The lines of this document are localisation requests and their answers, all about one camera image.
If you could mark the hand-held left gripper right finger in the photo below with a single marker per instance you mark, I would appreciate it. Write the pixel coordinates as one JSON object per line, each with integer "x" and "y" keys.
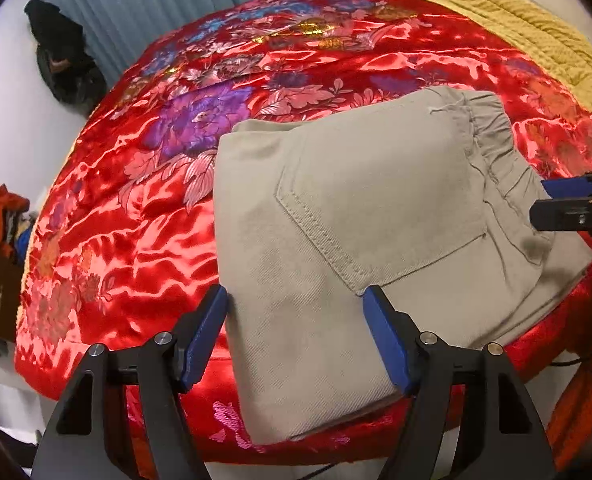
{"x": 388, "y": 335}

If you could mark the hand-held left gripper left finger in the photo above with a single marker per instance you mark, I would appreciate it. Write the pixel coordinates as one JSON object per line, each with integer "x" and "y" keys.
{"x": 206, "y": 330}

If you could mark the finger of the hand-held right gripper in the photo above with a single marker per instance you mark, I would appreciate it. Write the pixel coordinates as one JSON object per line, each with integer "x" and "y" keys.
{"x": 565, "y": 187}
{"x": 560, "y": 215}

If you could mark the beige pants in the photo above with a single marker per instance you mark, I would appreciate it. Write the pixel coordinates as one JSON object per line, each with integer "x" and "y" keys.
{"x": 375, "y": 185}

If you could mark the red floral satin blanket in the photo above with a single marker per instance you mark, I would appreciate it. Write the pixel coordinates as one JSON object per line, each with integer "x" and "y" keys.
{"x": 151, "y": 235}

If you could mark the yellow knit blanket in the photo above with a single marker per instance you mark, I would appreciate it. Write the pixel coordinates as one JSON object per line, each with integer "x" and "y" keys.
{"x": 500, "y": 15}

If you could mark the orange bed sheet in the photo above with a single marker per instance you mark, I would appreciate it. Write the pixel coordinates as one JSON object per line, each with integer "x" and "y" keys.
{"x": 580, "y": 400}

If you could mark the black hanging bag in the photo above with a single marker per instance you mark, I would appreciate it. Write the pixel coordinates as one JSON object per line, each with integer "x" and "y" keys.
{"x": 61, "y": 60}

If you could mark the grey-blue vertical blinds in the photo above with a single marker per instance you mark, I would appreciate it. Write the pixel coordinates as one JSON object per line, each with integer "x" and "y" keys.
{"x": 151, "y": 0}

